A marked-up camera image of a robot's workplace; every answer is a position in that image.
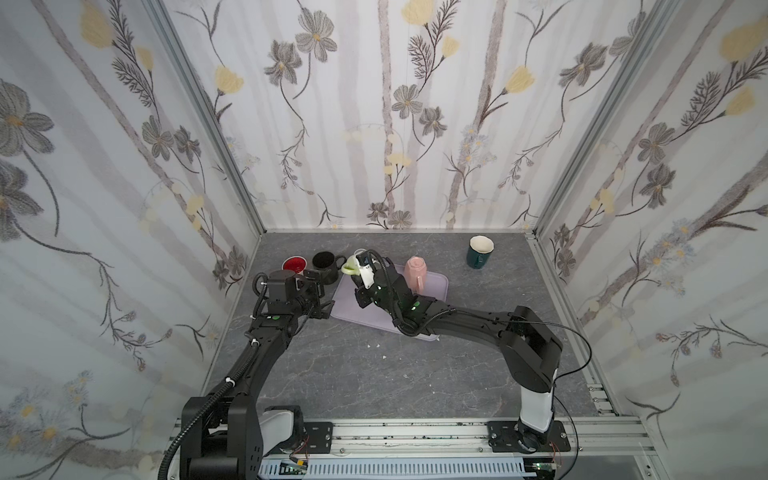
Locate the black ceramic mug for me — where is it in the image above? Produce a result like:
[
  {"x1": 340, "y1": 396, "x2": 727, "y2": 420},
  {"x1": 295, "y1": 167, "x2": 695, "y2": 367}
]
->
[{"x1": 312, "y1": 251, "x2": 347, "y2": 285}]

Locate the cream mug red inside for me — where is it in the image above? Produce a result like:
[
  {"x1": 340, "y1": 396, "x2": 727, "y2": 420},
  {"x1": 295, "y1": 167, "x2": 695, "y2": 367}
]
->
[{"x1": 282, "y1": 256, "x2": 308, "y2": 274}]

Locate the pink ceramic mug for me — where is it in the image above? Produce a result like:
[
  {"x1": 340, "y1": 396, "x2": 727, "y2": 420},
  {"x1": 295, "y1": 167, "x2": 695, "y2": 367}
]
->
[{"x1": 403, "y1": 256, "x2": 428, "y2": 294}]

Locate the dark green ceramic mug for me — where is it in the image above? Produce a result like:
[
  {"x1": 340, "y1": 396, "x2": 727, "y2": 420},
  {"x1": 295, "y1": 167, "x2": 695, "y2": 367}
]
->
[{"x1": 466, "y1": 235, "x2": 495, "y2": 269}]

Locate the light green ceramic mug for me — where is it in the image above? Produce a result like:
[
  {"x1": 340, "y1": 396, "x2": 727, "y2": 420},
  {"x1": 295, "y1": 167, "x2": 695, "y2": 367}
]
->
[{"x1": 341, "y1": 255, "x2": 361, "y2": 276}]

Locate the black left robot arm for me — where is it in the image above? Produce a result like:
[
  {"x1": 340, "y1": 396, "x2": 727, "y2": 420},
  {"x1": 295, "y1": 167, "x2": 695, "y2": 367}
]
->
[{"x1": 157, "y1": 270, "x2": 333, "y2": 479}]

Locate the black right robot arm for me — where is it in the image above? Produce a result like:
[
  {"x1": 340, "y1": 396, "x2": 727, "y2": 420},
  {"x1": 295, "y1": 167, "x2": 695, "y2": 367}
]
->
[{"x1": 351, "y1": 264, "x2": 563, "y2": 453}]

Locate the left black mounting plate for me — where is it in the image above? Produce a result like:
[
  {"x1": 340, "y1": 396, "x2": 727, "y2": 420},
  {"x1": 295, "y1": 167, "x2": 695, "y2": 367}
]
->
[{"x1": 298, "y1": 422, "x2": 334, "y2": 455}]

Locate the black mounting plate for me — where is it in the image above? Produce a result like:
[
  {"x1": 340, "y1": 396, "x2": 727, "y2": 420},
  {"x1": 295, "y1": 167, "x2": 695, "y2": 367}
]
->
[
  {"x1": 298, "y1": 422, "x2": 334, "y2": 455},
  {"x1": 486, "y1": 420, "x2": 572, "y2": 454}
]

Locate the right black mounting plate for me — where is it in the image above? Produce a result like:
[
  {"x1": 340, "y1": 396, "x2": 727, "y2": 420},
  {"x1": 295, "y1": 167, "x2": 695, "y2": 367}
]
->
[{"x1": 486, "y1": 420, "x2": 572, "y2": 454}]

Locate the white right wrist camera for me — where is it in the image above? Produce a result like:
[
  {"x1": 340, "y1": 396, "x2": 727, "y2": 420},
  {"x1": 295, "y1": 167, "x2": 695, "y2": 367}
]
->
[{"x1": 358, "y1": 263, "x2": 375, "y2": 289}]

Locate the black corrugated cable conduit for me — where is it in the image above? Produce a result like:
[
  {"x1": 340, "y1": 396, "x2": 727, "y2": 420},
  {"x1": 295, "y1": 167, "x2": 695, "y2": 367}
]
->
[{"x1": 157, "y1": 377, "x2": 241, "y2": 480}]

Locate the white slotted cable duct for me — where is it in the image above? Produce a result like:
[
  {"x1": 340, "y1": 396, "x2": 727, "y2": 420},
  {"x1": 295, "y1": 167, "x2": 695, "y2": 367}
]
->
[{"x1": 258, "y1": 458, "x2": 536, "y2": 479}]

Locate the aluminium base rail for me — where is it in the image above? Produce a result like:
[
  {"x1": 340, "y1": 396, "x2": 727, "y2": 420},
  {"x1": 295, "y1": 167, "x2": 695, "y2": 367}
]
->
[{"x1": 288, "y1": 416, "x2": 656, "y2": 461}]

